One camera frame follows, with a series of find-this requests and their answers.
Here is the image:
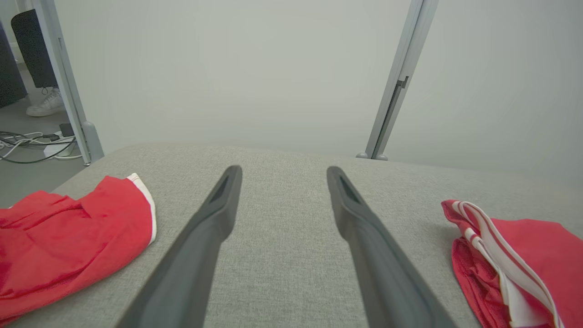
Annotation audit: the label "white power strip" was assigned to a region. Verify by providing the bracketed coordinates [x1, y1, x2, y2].
[43, 132, 76, 158]

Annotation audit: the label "grey metal partition post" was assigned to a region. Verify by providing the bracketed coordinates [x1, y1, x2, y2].
[32, 0, 104, 165]
[356, 0, 440, 161]

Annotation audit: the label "white floor cable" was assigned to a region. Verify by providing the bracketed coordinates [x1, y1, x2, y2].
[0, 132, 85, 161]

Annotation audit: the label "person leg in black trousers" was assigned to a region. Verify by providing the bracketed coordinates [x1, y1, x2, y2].
[11, 9, 59, 89]

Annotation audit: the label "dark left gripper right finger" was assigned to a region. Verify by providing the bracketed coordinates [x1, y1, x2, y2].
[327, 166, 456, 328]

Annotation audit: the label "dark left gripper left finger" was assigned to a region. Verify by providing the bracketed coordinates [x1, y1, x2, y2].
[116, 165, 243, 328]

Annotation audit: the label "white sneaker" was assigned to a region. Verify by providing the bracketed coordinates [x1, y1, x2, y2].
[26, 87, 64, 117]

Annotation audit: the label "dark cabinet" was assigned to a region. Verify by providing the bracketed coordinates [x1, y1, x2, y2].
[0, 23, 28, 109]

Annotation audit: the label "cables and power strip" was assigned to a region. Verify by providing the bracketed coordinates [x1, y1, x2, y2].
[0, 131, 77, 164]

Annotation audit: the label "red jersey with striped cuffs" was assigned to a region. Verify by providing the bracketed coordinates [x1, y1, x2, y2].
[441, 200, 583, 328]

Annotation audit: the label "grey fabric sofa seat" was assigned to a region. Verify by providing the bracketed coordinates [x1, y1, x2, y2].
[0, 143, 583, 328]

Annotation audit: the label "red shorts with white stripe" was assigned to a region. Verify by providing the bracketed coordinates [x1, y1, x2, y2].
[0, 173, 158, 325]

